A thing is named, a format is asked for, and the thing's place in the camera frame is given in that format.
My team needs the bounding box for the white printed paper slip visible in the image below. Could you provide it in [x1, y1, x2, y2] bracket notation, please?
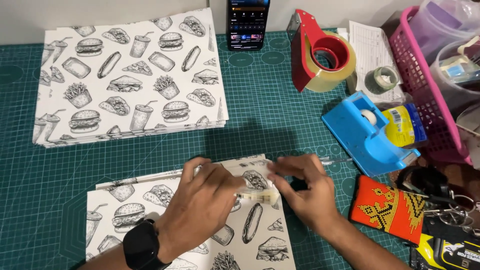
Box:
[348, 20, 406, 104]

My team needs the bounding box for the bunch of keys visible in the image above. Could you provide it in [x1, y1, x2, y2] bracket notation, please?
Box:
[423, 189, 480, 238]

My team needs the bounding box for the clear plastic container purple lid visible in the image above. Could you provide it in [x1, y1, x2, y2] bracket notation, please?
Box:
[408, 0, 480, 65]

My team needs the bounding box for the clear pen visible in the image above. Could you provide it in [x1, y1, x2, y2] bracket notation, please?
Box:
[319, 157, 353, 166]

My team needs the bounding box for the orange beaded pouch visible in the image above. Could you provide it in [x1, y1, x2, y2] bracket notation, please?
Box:
[348, 175, 427, 247]

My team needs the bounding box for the black smartwatch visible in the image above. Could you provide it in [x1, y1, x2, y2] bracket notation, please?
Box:
[122, 219, 172, 270]

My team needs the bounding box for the blue desk tape dispenser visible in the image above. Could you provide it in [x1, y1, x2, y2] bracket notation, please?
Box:
[321, 90, 422, 178]

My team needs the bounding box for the red packing tape dispenser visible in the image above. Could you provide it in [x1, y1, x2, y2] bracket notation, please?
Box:
[286, 9, 351, 93]

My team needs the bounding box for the pink plastic basket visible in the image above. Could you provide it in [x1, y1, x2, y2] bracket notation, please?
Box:
[389, 5, 480, 166]

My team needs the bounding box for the small green tape roll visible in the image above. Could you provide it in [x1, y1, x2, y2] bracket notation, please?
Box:
[364, 66, 400, 95]

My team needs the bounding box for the person's left hand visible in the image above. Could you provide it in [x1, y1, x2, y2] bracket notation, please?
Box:
[155, 157, 247, 260]

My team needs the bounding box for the clear round plastic container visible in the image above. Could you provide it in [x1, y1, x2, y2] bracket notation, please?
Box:
[429, 37, 480, 115]

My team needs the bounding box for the green cutting mat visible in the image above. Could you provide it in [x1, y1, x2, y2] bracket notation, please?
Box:
[0, 28, 413, 270]

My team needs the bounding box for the clear tape strip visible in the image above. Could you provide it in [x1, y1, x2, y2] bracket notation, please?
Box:
[234, 188, 281, 205]

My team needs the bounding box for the person's right hand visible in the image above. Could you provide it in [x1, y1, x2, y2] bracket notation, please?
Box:
[267, 154, 341, 234]

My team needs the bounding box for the food print paper bag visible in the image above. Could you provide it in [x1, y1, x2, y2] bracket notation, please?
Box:
[85, 153, 297, 270]

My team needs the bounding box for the black rounded object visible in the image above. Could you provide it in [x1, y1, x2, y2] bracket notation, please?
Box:
[395, 165, 457, 206]

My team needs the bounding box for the clear packing tape roll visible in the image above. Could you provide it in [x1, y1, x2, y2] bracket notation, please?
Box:
[304, 30, 357, 93]

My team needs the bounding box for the small white tape roll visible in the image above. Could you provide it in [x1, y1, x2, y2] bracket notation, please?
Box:
[359, 109, 378, 127]

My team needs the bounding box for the yellow and black package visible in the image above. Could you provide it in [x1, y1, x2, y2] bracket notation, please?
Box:
[410, 233, 480, 270]

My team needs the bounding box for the yellow and blue glue jar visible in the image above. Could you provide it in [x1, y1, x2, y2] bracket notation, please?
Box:
[381, 104, 428, 149]

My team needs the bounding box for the black smartphone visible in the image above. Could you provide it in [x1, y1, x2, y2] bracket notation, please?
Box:
[226, 0, 271, 52]

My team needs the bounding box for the stack of food print sheets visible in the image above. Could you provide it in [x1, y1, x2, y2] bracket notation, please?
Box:
[32, 7, 230, 149]

